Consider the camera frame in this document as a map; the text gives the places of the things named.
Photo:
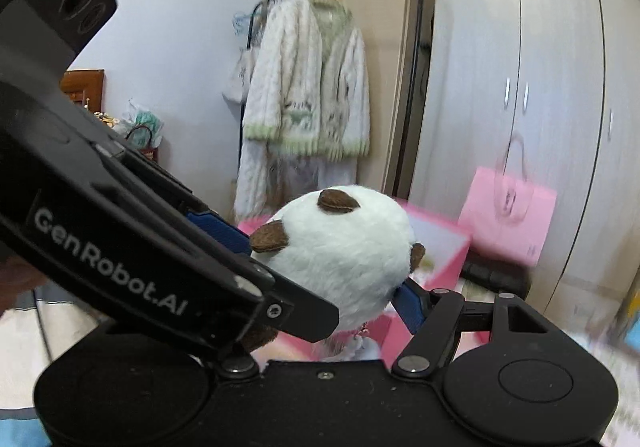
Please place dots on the green and white plastic bag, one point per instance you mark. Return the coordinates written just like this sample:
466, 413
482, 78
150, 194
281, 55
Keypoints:
147, 122

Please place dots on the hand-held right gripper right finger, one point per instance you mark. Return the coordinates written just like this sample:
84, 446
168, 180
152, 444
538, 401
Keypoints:
407, 307

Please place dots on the white fuzzy pajama pants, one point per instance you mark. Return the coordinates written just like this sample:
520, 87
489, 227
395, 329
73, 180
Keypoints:
260, 187

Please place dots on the white plush toy brown ears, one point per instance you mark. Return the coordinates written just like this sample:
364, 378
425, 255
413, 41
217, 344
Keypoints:
340, 257

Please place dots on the black metal clothes rack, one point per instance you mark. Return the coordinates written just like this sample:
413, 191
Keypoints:
417, 77

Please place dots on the grey wardrobe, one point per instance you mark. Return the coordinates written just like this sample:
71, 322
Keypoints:
550, 77

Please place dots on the printed quilt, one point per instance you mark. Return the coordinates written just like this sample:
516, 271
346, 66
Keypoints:
30, 367

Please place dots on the dark wooden cabinet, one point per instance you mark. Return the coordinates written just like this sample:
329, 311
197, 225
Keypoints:
85, 87

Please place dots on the white canvas tote bag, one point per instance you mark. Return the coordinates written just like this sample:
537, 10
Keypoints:
239, 77

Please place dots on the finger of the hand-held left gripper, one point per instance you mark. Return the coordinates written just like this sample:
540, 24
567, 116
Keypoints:
300, 314
220, 232

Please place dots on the pink cardboard box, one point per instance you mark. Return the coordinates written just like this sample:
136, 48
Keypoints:
430, 218

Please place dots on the black suitcase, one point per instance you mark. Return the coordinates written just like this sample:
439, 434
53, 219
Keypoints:
495, 279

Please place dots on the white fuzzy robe green trim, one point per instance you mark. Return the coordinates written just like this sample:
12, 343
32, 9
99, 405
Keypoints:
300, 92

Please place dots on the pink paper shopping bag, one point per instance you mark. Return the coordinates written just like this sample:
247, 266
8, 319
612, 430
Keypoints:
520, 227

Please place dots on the beige tall cabinet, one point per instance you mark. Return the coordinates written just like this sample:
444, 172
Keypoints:
385, 27

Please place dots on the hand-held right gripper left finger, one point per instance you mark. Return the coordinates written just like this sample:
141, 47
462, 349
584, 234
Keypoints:
237, 367

